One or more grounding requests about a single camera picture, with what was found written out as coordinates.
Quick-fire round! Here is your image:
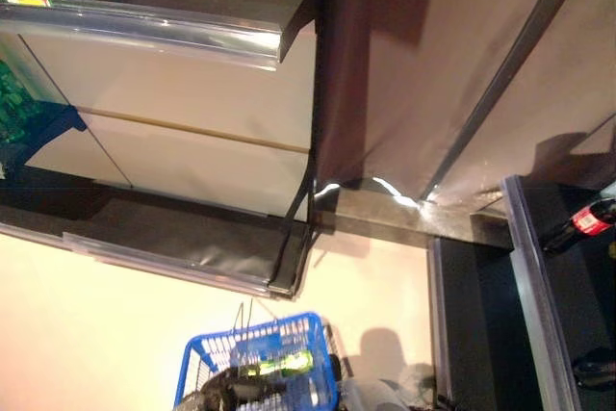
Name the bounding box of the black metal shelf bracket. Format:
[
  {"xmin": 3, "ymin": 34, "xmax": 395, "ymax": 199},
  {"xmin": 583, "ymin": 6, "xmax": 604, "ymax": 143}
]
[{"xmin": 273, "ymin": 160, "xmax": 317, "ymax": 296}]

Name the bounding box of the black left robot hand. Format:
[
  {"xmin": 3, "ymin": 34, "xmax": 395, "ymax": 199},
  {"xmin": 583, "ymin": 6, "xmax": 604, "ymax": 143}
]
[{"xmin": 192, "ymin": 365, "xmax": 299, "ymax": 411}]

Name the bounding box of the grey metal pole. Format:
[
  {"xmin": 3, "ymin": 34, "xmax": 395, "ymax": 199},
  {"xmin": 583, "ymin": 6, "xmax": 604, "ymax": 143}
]
[{"xmin": 418, "ymin": 0, "xmax": 603, "ymax": 203}]

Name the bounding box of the grey stone plinth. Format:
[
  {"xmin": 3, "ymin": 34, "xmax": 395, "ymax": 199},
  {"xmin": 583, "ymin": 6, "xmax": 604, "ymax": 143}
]
[{"xmin": 310, "ymin": 179, "xmax": 514, "ymax": 251}]

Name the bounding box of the blue plastic shopping basket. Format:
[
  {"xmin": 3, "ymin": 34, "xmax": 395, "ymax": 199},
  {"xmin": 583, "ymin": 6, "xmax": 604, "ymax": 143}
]
[{"xmin": 171, "ymin": 299, "xmax": 344, "ymax": 411}]

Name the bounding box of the beige shelving back panel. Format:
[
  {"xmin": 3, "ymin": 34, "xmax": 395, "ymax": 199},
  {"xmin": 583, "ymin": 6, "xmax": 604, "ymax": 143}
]
[{"xmin": 0, "ymin": 28, "xmax": 317, "ymax": 218}]

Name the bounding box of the green patterned snack pack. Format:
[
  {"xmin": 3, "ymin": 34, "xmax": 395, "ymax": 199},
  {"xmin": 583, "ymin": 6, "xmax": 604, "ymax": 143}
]
[{"xmin": 0, "ymin": 59, "xmax": 49, "ymax": 147}]

